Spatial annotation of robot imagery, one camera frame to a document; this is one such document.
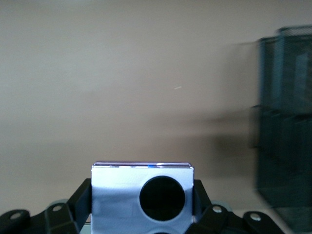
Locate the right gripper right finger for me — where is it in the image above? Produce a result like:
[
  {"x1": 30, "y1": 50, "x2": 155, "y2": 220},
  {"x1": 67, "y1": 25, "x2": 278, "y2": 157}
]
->
[{"x1": 187, "y1": 179, "x2": 292, "y2": 234}]

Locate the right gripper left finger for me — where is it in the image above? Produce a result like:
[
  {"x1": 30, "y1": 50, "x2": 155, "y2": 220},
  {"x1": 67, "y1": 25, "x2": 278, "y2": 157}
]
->
[{"x1": 0, "y1": 177, "x2": 94, "y2": 234}]

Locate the lilac flip phone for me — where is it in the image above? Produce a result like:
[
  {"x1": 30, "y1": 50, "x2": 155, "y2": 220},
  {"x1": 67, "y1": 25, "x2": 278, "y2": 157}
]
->
[{"x1": 91, "y1": 160, "x2": 195, "y2": 234}]

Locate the black mesh two-tier tray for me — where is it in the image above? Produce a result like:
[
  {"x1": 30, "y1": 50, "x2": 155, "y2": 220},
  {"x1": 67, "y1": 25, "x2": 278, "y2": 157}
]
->
[{"x1": 248, "y1": 25, "x2": 312, "y2": 234}]

